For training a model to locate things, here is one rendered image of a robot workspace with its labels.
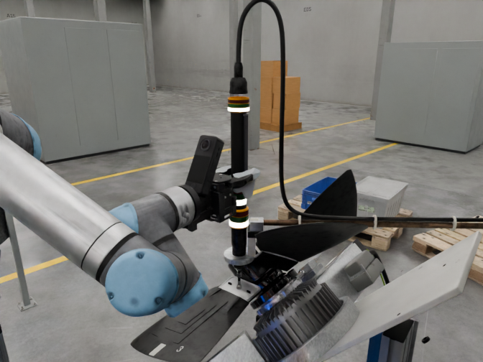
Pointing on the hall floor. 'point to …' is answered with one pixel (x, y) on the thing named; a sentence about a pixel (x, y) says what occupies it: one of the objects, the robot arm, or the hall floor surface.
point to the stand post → (397, 342)
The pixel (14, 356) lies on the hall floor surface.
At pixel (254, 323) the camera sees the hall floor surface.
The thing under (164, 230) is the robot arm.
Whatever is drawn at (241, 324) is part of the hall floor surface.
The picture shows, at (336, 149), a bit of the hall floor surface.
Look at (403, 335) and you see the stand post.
